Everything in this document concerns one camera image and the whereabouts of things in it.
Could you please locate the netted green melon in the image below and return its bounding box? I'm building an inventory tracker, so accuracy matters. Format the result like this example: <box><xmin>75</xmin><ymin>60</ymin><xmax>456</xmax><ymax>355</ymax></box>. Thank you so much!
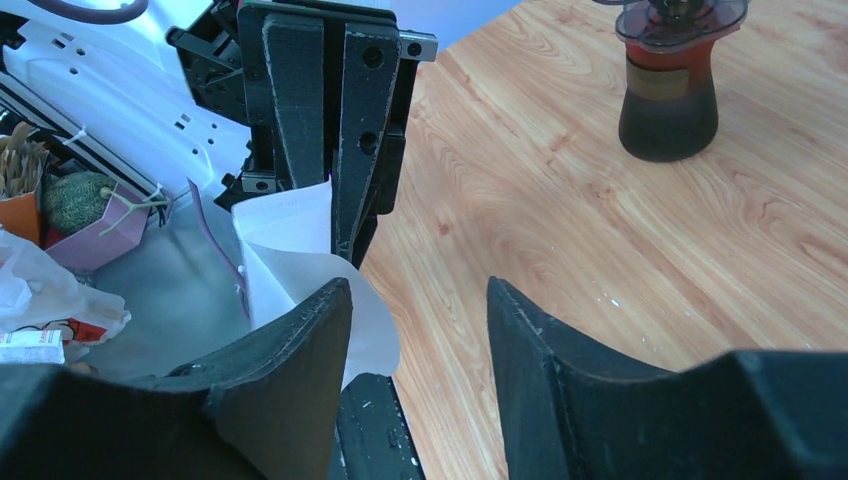
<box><xmin>42</xmin><ymin>171</ymin><xmax>117</xmax><ymax>236</ymax></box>

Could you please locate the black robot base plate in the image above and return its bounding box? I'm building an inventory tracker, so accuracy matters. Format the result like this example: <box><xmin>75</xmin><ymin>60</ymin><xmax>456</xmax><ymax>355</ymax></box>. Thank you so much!
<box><xmin>327</xmin><ymin>374</ymin><xmax>425</xmax><ymax>480</ymax></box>

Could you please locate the white paper sheet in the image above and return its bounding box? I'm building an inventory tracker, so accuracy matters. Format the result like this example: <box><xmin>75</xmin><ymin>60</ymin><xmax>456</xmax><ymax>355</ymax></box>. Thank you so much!
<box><xmin>231</xmin><ymin>181</ymin><xmax>400</xmax><ymax>387</ymax></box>

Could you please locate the red-black coffee carafe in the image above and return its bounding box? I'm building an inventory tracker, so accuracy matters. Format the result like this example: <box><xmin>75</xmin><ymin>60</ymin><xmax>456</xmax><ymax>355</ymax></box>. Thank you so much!
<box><xmin>618</xmin><ymin>40</ymin><xmax>719</xmax><ymax>163</ymax></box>

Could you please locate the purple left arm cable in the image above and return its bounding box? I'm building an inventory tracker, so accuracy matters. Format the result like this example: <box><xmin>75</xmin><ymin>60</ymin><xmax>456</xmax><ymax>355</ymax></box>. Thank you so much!
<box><xmin>26</xmin><ymin>0</ymin><xmax>150</xmax><ymax>26</ymax></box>

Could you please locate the pink paper box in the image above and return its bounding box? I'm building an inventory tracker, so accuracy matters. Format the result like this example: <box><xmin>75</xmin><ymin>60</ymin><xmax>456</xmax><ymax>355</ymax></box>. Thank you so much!
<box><xmin>46</xmin><ymin>184</ymin><xmax>152</xmax><ymax>272</ymax></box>

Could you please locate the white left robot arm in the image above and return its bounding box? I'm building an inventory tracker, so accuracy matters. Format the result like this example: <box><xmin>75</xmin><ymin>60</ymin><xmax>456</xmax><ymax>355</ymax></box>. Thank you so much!
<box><xmin>1</xmin><ymin>1</ymin><xmax>438</xmax><ymax>265</ymax></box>

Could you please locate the white plastic bag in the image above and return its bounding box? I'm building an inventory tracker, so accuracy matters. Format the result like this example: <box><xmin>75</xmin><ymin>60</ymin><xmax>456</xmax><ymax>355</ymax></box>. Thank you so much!
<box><xmin>1</xmin><ymin>230</ymin><xmax>131</xmax><ymax>345</ymax></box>

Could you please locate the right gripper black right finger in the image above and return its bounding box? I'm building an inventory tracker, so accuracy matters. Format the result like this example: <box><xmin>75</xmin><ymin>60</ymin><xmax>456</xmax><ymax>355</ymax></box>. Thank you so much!
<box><xmin>487</xmin><ymin>277</ymin><xmax>847</xmax><ymax>479</ymax></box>

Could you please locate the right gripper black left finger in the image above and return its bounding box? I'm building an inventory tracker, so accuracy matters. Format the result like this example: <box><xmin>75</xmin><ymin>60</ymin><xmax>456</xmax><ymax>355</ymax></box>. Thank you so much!
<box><xmin>1</xmin><ymin>278</ymin><xmax>352</xmax><ymax>479</ymax></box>

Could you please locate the orange box with sticks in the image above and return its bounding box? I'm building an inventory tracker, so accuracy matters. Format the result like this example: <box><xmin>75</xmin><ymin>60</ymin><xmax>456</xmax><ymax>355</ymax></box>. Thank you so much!
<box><xmin>1</xmin><ymin>121</ymin><xmax>49</xmax><ymax>246</ymax></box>

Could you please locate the smoky transparent coffee dripper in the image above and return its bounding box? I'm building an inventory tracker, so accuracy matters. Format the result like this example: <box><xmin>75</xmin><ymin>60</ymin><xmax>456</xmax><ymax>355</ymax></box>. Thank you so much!
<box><xmin>598</xmin><ymin>0</ymin><xmax>750</xmax><ymax>51</ymax></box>

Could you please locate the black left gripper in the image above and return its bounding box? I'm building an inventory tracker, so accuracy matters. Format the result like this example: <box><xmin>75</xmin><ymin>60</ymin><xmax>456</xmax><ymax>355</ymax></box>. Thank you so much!
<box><xmin>166</xmin><ymin>1</ymin><xmax>438</xmax><ymax>262</ymax></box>

